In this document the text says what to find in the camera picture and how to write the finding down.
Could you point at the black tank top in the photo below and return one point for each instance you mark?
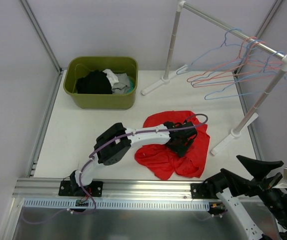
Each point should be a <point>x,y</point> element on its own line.
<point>96,82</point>

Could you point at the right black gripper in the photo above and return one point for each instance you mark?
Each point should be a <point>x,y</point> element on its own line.
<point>265,182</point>

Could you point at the white tank top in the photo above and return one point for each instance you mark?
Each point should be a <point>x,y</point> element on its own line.
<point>112,78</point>

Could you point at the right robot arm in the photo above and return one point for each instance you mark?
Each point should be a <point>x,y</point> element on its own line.
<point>234,206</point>

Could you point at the grey tank top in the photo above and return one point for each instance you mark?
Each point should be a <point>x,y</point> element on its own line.
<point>123,86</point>

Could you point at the olive green plastic basin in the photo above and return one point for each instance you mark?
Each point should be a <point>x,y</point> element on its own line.
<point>81,66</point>

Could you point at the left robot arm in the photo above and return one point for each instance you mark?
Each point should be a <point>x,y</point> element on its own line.
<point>112,145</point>

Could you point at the green tank top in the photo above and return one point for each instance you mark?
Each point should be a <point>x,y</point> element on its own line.
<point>133,85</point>

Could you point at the red tank top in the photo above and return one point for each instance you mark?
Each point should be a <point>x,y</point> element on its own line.
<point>162,161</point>

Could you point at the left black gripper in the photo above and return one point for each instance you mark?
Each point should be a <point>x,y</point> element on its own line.
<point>182,146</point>

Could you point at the white metal clothes rack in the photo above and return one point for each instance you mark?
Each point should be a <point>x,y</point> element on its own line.
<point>252,114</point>

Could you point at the aluminium rail with cable duct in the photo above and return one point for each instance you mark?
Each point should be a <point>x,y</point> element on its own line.
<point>115,195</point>

